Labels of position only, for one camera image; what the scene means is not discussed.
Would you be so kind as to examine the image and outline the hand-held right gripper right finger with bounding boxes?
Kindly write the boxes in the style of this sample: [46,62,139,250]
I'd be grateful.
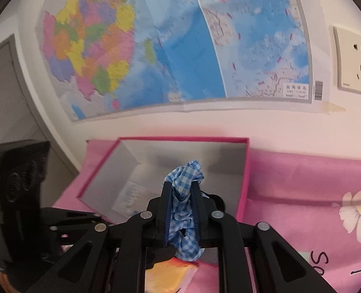
[193,180,336,293]

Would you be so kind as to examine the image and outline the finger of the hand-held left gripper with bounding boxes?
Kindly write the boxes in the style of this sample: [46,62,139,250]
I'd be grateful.
[42,228,86,264]
[40,207,103,230]

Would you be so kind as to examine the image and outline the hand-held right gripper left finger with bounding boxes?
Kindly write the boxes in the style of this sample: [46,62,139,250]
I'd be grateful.
[26,182,172,293]

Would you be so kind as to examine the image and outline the blue checked scrunchie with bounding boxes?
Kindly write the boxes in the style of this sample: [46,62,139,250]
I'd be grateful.
[164,159,206,262]

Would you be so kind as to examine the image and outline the pink storage box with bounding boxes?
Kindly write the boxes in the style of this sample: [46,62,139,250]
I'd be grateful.
[77,137,251,225]

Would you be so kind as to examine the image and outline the colourful cardboard box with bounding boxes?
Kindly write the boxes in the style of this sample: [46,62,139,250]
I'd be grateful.
[145,256,199,293]

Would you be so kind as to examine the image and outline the grey door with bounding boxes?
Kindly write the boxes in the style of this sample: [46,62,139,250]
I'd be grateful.
[0,33,81,178]

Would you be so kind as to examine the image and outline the pink floral bed sheet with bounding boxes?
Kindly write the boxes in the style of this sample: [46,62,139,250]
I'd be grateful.
[52,140,361,293]

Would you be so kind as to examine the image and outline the beige tape strip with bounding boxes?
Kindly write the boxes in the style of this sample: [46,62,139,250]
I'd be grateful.
[325,101,346,116]

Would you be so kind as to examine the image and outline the colourful wall map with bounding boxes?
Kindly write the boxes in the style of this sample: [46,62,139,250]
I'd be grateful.
[36,0,332,125]

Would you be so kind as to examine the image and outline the white wall socket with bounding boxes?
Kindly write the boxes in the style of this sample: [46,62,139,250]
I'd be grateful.
[333,26,361,98]

